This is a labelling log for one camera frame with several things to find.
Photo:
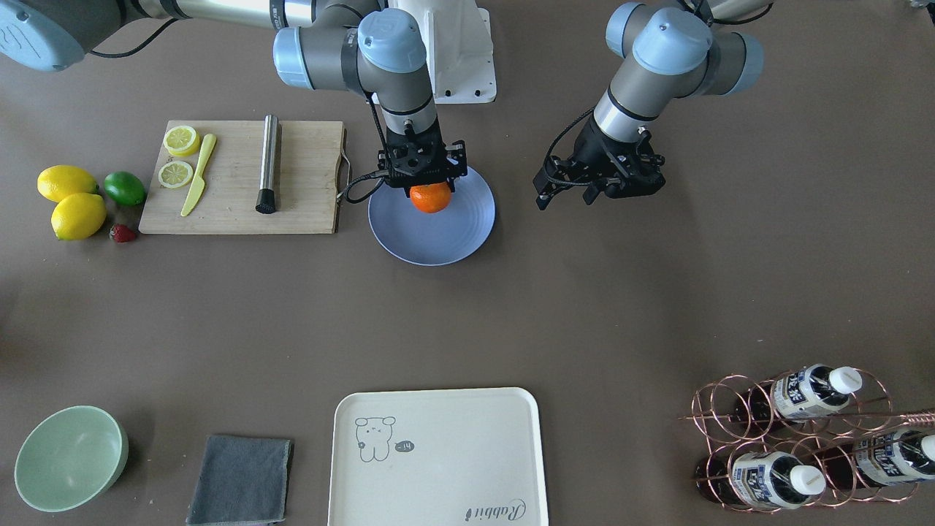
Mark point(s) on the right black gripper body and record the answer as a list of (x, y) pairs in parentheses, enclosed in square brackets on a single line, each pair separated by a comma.
[(458, 158)]

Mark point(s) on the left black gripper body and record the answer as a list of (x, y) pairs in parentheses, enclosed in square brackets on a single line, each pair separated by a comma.
[(593, 153)]

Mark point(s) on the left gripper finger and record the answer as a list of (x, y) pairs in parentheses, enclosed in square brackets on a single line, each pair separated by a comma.
[(594, 190), (548, 183)]

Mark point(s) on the orange mandarin fruit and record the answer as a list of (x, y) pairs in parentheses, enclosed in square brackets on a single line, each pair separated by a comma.
[(430, 198)]

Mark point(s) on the blue round plate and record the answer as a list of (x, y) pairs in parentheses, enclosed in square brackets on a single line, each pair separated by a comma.
[(435, 239)]

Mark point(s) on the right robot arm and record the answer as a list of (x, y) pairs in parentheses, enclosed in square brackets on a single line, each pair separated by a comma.
[(365, 47)]

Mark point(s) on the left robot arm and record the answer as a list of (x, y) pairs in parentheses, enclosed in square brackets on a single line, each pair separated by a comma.
[(669, 51)]

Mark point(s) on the bamboo cutting board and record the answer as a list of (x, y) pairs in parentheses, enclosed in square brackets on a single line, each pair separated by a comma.
[(309, 158)]

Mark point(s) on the steel muddler black tip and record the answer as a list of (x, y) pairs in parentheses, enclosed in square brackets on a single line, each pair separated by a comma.
[(266, 202)]

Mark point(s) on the yellow plastic knife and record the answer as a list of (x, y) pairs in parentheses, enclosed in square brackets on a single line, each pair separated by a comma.
[(198, 183)]

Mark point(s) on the lemon slice upper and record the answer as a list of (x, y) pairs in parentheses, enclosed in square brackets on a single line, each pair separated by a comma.
[(181, 140)]

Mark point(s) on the lemon slice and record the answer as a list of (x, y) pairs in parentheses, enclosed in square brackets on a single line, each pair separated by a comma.
[(181, 140), (175, 174)]

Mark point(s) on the lemon slice lower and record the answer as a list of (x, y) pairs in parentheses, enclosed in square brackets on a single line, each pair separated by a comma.
[(175, 174)]

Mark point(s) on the green lime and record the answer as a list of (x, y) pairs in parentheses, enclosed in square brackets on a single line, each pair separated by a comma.
[(124, 188)]

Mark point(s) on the tea bottle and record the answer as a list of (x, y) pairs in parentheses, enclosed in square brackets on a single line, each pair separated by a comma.
[(808, 393), (901, 457), (763, 482)]

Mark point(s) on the red strawberry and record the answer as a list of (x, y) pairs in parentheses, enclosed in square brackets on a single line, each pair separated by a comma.
[(121, 233)]

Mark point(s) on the cream rabbit tray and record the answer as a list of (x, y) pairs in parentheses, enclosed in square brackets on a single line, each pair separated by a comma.
[(438, 457)]

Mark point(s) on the whole yellow lemon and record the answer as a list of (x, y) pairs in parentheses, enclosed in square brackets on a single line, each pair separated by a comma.
[(60, 181), (78, 216)]

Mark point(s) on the tea bottle middle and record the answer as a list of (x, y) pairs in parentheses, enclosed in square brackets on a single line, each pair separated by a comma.
[(763, 482)]

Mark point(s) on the grey folded cloth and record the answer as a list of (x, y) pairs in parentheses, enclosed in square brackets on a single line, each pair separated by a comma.
[(242, 481)]

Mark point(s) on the green bowl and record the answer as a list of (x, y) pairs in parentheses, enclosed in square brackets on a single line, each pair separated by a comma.
[(70, 458)]

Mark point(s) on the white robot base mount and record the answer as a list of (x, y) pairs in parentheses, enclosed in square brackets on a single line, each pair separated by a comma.
[(460, 50)]

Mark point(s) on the copper wire bottle rack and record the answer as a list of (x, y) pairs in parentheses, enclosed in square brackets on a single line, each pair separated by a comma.
[(871, 411)]

